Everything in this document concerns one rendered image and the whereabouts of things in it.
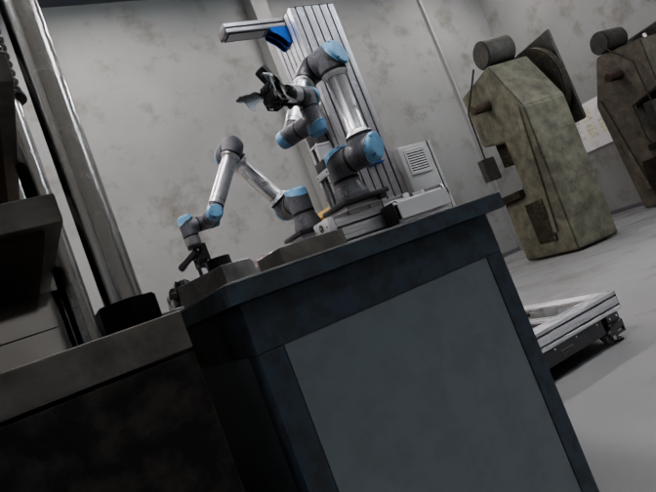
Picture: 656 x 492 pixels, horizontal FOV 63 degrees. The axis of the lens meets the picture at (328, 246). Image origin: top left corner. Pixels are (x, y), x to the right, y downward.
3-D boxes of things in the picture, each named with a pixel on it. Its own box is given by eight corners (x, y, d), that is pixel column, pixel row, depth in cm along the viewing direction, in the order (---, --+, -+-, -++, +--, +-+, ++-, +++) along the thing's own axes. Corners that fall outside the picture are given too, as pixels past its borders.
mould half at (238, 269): (292, 283, 214) (282, 257, 215) (338, 264, 197) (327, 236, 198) (187, 319, 176) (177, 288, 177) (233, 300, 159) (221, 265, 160)
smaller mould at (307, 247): (325, 264, 157) (316, 241, 157) (351, 252, 144) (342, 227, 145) (266, 285, 146) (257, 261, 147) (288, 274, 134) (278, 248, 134)
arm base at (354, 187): (360, 201, 239) (351, 181, 240) (377, 190, 226) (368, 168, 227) (332, 210, 232) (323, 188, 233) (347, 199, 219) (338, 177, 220)
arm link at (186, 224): (193, 211, 259) (177, 216, 255) (202, 232, 258) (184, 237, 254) (190, 216, 266) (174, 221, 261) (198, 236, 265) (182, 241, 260)
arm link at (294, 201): (297, 211, 266) (287, 185, 267) (287, 219, 277) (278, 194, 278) (317, 205, 271) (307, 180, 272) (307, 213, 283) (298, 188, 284)
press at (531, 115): (498, 274, 792) (419, 80, 814) (556, 247, 857) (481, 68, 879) (586, 251, 657) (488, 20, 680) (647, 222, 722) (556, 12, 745)
